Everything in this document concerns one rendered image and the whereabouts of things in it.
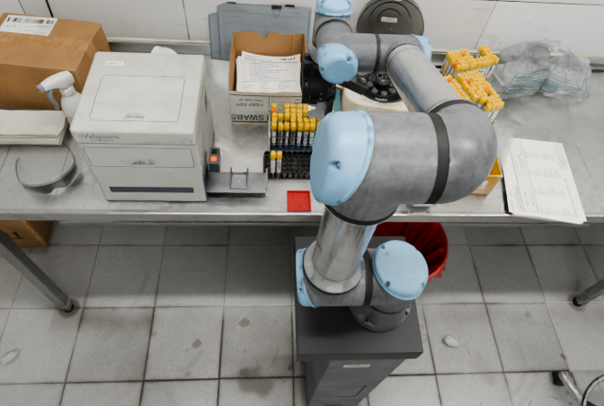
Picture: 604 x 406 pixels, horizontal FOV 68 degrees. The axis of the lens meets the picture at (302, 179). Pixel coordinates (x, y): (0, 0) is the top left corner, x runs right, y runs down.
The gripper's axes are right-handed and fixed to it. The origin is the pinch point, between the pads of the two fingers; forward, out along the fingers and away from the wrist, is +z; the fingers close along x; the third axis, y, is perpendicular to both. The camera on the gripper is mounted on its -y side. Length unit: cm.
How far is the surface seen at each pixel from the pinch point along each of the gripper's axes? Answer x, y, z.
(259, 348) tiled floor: 32, 18, 109
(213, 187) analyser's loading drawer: 10.3, 30.2, 18.0
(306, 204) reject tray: 13.7, 4.1, 21.8
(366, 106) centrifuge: -15.3, -15.3, 11.4
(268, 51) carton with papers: -44.1, 14.7, 15.2
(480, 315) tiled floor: 20, -83, 109
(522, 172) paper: 3, -64, 20
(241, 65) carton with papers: -37.8, 23.8, 16.0
